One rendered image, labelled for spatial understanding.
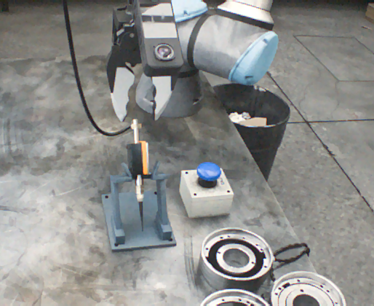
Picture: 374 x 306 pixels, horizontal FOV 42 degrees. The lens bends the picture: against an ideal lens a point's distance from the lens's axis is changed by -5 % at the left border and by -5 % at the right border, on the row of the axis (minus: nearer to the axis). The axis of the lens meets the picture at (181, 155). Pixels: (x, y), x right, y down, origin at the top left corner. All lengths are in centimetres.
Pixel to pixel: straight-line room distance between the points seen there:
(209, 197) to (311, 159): 172
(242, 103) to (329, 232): 64
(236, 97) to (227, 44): 116
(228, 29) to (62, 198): 43
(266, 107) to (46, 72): 110
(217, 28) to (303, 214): 132
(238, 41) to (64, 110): 40
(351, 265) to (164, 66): 154
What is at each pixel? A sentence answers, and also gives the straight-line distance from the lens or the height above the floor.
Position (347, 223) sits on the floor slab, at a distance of 220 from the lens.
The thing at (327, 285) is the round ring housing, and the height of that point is 83.
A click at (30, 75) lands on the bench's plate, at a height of 80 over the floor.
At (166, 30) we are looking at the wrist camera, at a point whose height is 113.
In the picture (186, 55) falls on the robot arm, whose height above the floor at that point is 95.
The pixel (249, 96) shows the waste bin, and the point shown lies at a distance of 212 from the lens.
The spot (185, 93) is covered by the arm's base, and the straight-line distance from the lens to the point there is 107.
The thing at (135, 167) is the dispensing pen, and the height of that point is 91.
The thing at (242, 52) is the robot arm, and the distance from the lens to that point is 96.
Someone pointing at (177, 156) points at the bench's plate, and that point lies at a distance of 97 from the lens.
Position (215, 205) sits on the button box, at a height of 82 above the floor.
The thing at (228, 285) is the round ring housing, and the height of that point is 82.
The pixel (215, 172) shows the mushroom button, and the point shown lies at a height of 87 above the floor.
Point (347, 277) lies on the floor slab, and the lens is 198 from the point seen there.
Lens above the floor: 136
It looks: 35 degrees down
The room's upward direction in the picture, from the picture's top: 7 degrees clockwise
